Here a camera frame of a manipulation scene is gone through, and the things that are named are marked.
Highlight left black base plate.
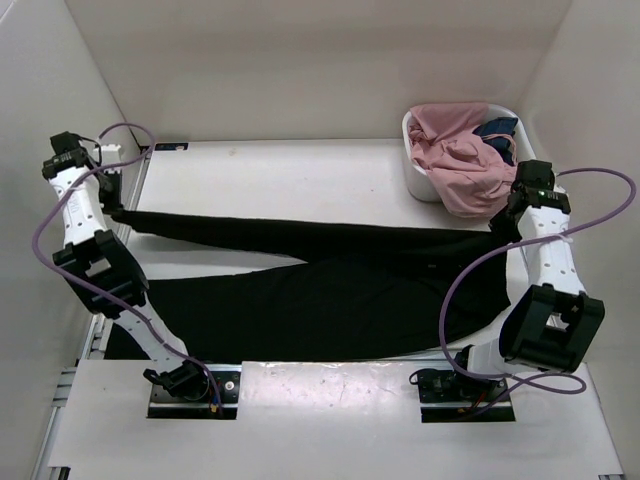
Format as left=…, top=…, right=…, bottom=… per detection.
left=147, top=364, right=242, bottom=420

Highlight purple cable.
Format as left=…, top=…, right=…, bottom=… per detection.
left=30, top=122, right=224, bottom=409
left=439, top=167, right=638, bottom=416

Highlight white plastic basket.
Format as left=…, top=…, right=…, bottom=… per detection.
left=401, top=104, right=536, bottom=203

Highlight pink garment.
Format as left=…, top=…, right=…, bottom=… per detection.
left=409, top=102, right=521, bottom=218

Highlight blue white label sticker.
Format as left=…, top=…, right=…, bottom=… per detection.
left=154, top=142, right=189, bottom=151

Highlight black trousers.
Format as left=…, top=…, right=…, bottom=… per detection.
left=113, top=210, right=510, bottom=359

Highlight aluminium frame rail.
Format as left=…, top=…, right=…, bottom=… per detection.
left=74, top=349, right=566, bottom=365

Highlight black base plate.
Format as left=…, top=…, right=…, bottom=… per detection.
left=147, top=364, right=242, bottom=420
left=409, top=369, right=515, bottom=423

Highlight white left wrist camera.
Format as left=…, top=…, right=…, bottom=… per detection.
left=93, top=144, right=124, bottom=165

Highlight dark blue garment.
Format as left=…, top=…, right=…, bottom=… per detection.
left=473, top=117, right=519, bottom=166

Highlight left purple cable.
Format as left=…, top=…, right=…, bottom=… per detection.
left=30, top=122, right=224, bottom=409

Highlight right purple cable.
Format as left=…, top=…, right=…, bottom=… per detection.
left=439, top=167, right=638, bottom=416

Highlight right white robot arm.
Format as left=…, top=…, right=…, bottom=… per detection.
left=449, top=160, right=605, bottom=400

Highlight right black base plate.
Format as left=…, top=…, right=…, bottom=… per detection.
left=409, top=369, right=515, bottom=423

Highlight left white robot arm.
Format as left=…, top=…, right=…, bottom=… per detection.
left=42, top=132, right=216, bottom=402

